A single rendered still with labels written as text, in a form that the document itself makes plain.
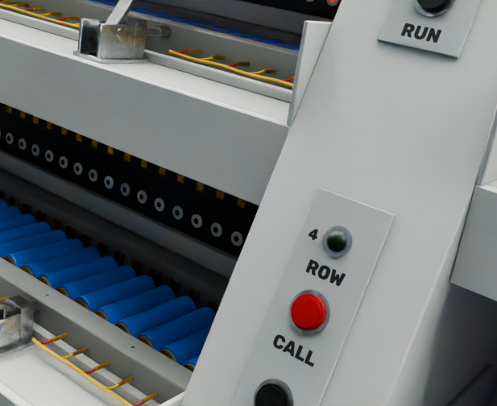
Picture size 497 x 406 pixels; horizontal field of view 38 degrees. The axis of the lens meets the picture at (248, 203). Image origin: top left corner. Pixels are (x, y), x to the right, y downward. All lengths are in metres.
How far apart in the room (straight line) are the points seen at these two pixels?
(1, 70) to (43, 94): 0.05
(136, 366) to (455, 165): 0.22
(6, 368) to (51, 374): 0.03
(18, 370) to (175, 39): 0.24
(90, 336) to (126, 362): 0.03
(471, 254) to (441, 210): 0.02
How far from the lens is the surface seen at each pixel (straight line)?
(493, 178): 0.32
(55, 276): 0.54
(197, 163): 0.39
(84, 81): 0.45
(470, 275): 0.32
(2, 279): 0.52
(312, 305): 0.32
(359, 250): 0.32
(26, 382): 0.46
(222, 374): 0.35
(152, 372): 0.43
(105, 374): 0.45
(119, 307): 0.50
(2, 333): 0.48
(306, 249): 0.33
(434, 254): 0.31
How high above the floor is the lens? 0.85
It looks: level
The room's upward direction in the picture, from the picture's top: 22 degrees clockwise
